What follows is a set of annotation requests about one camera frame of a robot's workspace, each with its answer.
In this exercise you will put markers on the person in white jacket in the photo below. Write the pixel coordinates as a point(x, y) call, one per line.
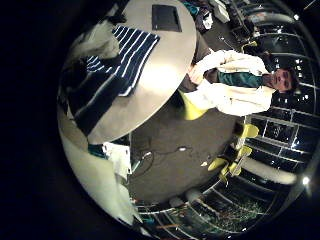
point(233, 86)

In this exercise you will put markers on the yellow chair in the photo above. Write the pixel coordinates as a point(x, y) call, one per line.
point(249, 130)
point(191, 108)
point(233, 168)
point(245, 151)
point(217, 164)

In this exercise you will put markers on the blue white striped shirt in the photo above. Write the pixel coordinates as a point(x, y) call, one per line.
point(130, 56)

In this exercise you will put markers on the white horizontal tube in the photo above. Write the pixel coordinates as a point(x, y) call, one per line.
point(270, 170)

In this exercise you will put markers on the teal circuit board strip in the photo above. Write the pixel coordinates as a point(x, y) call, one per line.
point(96, 150)

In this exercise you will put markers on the white box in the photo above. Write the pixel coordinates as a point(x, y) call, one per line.
point(220, 10)

